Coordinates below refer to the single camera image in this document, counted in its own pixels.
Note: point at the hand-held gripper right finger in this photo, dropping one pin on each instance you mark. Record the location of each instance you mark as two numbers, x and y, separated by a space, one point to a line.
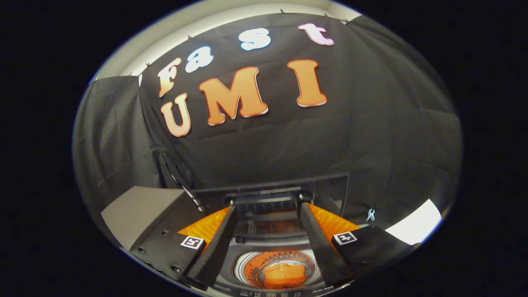
324 251

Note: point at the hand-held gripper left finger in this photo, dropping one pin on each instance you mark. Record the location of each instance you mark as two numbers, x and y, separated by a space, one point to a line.
212 251

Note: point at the orange polo shirt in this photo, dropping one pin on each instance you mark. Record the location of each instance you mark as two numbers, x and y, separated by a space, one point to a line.
284 275

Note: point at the light blue clip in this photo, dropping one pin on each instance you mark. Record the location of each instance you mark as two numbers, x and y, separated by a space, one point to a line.
371 214

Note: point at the grey side cabinet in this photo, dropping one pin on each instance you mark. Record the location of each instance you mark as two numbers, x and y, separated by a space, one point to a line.
140 206

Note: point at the white panel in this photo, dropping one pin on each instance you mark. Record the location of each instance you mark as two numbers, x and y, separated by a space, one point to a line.
414 225

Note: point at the black backdrop cloth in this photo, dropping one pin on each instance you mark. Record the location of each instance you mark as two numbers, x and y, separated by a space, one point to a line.
350 132

